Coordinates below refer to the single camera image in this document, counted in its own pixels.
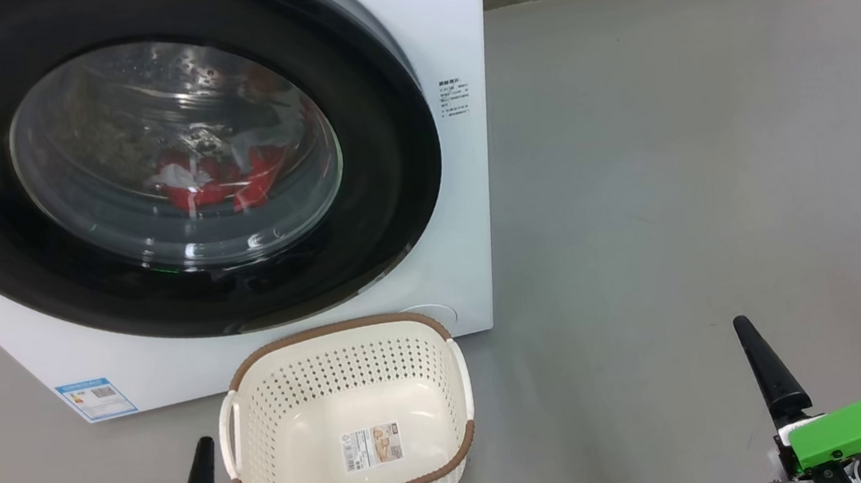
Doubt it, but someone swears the white front-load washing machine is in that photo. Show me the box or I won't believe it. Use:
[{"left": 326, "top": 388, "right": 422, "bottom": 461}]
[{"left": 0, "top": 0, "right": 527, "bottom": 433}]

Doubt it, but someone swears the paper product label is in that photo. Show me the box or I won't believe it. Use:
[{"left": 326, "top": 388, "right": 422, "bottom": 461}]
[{"left": 338, "top": 421, "right": 407, "bottom": 475}]

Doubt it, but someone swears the cream perforated basket brown rim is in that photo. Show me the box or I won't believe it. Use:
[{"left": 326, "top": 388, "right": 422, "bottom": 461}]
[{"left": 208, "top": 306, "right": 483, "bottom": 483}]

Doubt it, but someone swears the small black text sticker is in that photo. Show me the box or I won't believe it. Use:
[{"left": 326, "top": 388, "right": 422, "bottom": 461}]
[{"left": 436, "top": 76, "right": 474, "bottom": 119}]

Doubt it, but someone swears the blue energy rating sticker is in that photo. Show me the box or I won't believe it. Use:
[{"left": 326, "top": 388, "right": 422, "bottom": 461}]
[{"left": 53, "top": 374, "right": 139, "bottom": 426}]

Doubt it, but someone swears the black round glass washer door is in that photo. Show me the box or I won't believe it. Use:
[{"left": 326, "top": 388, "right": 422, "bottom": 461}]
[{"left": 0, "top": 0, "right": 459, "bottom": 360}]

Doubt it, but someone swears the red and white garment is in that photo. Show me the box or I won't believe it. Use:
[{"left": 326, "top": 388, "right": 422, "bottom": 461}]
[{"left": 145, "top": 137, "right": 296, "bottom": 224}]

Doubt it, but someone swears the round white filter cover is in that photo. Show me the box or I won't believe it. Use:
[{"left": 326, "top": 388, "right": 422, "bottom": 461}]
[{"left": 404, "top": 302, "right": 459, "bottom": 334}]

